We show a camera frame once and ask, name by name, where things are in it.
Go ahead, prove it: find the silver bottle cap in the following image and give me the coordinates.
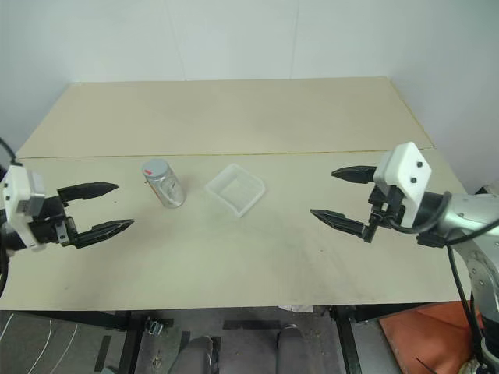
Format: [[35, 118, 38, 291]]
[[140, 158, 169, 182]]

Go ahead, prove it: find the white crumpled cloth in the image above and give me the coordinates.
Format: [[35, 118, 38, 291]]
[[278, 303, 314, 314]]

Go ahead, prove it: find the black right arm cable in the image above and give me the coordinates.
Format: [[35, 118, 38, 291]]
[[387, 190, 499, 362]]

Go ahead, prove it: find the thin white floor cable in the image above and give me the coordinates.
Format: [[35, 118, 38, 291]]
[[0, 311, 80, 374]]

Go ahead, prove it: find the dark rounded shape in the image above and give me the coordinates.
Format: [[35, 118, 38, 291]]
[[179, 336, 214, 374], [275, 324, 300, 374]]

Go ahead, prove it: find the table caster wheel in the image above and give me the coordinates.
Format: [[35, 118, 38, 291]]
[[144, 316, 164, 337]]

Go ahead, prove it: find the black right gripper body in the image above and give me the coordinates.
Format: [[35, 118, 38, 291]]
[[366, 184, 406, 235]]

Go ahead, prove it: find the clear jar with grey lid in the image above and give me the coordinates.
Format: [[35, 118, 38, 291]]
[[141, 158, 186, 210]]

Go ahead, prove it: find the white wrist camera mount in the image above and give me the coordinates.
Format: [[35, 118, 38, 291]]
[[1, 164, 47, 253], [373, 142, 434, 229]]

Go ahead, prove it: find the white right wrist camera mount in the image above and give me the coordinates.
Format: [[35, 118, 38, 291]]
[[373, 142, 434, 229]]

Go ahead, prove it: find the black tape strip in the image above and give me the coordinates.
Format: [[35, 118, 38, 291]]
[[94, 335, 113, 372], [223, 319, 282, 330]]

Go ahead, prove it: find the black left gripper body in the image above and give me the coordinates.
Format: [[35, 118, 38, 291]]
[[28, 194, 79, 249]]

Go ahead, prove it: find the orange floor mat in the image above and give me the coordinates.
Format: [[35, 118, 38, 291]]
[[379, 302, 481, 374]]

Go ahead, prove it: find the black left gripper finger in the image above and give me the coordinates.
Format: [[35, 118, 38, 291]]
[[73, 218, 136, 249], [56, 181, 119, 208]]

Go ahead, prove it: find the clear plastic tray container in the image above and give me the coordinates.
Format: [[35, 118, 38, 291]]
[[204, 163, 268, 219]]

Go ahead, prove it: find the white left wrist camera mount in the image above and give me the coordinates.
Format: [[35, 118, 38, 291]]
[[1, 164, 47, 253]]

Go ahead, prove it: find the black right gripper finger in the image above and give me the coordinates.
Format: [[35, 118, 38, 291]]
[[310, 209, 378, 244], [331, 164, 379, 185]]

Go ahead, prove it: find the black metal table frame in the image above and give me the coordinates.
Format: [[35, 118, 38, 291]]
[[0, 303, 475, 374]]

